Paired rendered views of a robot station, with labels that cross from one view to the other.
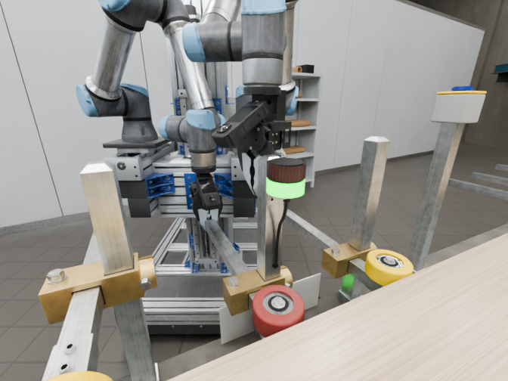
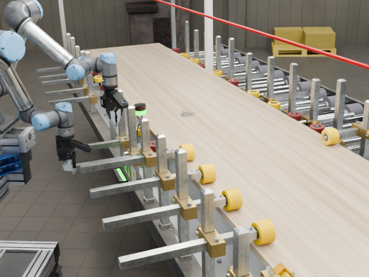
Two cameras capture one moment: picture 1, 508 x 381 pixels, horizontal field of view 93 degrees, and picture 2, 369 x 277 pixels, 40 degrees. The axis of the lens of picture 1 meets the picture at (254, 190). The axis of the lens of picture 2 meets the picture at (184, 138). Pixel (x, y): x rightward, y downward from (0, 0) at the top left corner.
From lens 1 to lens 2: 2.41 m
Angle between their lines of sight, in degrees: 78
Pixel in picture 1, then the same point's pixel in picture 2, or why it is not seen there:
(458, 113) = not seen: hidden behind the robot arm
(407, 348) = (172, 133)
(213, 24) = (84, 64)
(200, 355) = (140, 192)
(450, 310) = (163, 127)
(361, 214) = (123, 120)
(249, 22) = (113, 66)
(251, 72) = (115, 81)
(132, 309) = not seen: hidden behind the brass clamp
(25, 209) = not seen: outside the picture
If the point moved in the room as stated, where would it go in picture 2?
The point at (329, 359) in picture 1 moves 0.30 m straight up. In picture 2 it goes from (172, 140) to (170, 84)
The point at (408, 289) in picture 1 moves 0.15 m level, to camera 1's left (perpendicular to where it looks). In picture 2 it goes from (155, 129) to (150, 139)
